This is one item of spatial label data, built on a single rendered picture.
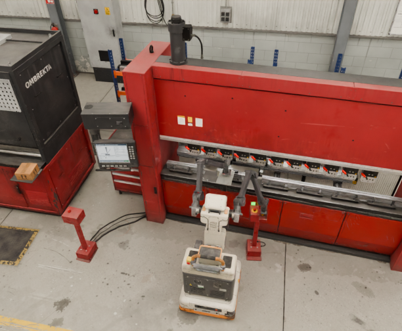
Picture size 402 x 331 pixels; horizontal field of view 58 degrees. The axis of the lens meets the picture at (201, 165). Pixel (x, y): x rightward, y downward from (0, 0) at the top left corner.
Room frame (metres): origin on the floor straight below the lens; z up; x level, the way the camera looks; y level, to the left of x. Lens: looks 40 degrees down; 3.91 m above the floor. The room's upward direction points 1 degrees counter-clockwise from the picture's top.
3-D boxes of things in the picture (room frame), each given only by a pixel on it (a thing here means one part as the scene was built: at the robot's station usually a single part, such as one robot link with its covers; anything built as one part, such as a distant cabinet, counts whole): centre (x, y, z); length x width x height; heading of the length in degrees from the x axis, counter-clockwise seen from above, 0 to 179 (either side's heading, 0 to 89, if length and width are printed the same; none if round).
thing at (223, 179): (3.23, -0.29, 1.00); 0.26 x 0.18 x 0.01; 164
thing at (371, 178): (2.94, -1.85, 1.26); 0.15 x 0.09 x 0.17; 74
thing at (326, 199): (3.15, -0.95, 0.85); 3.00 x 0.21 x 0.04; 74
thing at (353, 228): (3.15, -0.95, 0.42); 3.00 x 0.21 x 0.83; 74
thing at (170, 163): (3.52, 0.19, 0.92); 0.50 x 0.06 x 0.10; 74
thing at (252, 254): (2.85, -0.67, 0.06); 0.25 x 0.20 x 0.12; 175
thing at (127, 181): (4.11, 1.01, 0.50); 0.50 x 0.50 x 1.00; 74
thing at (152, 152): (3.80, 0.56, 1.15); 0.85 x 0.25 x 2.30; 164
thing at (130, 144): (3.21, 0.94, 1.42); 0.45 x 0.12 x 0.36; 88
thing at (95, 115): (3.30, 0.99, 1.53); 0.51 x 0.25 x 0.85; 88
